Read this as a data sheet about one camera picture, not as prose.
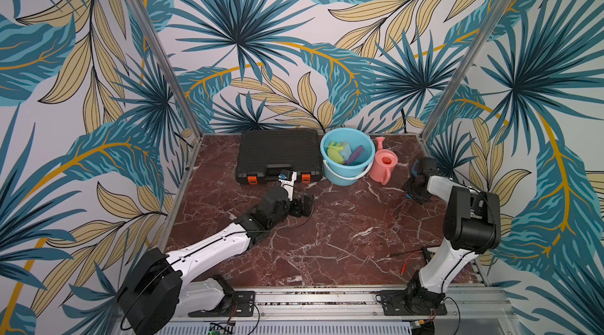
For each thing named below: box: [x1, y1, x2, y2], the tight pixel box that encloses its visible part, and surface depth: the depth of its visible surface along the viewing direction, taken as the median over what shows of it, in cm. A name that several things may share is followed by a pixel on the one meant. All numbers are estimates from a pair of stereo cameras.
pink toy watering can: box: [368, 136, 398, 186], surface depth 98 cm
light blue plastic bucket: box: [320, 127, 376, 187], surface depth 98 cm
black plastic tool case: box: [235, 128, 324, 186], surface depth 100 cm
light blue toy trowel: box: [339, 140, 353, 162], surface depth 105 cm
